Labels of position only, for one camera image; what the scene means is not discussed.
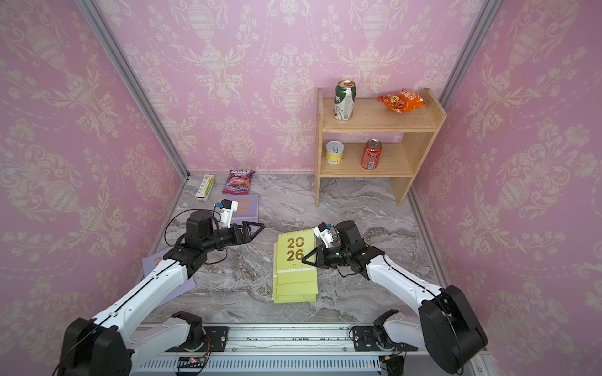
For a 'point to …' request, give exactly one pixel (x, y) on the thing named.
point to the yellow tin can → (335, 152)
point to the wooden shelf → (398, 161)
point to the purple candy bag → (238, 182)
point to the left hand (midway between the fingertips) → (258, 229)
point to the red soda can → (371, 154)
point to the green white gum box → (204, 187)
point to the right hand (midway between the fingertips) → (305, 261)
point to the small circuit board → (190, 362)
